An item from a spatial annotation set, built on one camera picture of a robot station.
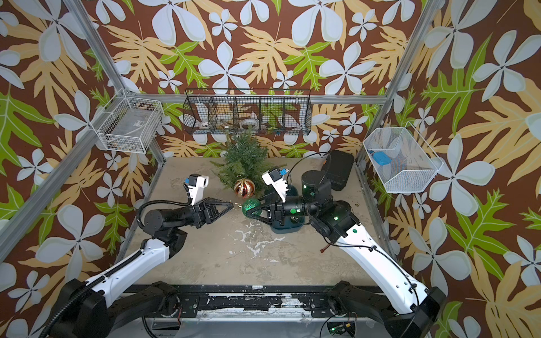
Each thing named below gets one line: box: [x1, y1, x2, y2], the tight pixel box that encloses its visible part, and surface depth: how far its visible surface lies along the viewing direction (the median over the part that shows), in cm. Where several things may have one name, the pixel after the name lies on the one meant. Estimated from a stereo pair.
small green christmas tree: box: [209, 126, 287, 196], surface depth 79 cm
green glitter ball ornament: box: [241, 197, 263, 218], surface depth 56 cm
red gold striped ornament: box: [233, 178, 256, 200], surface depth 72 cm
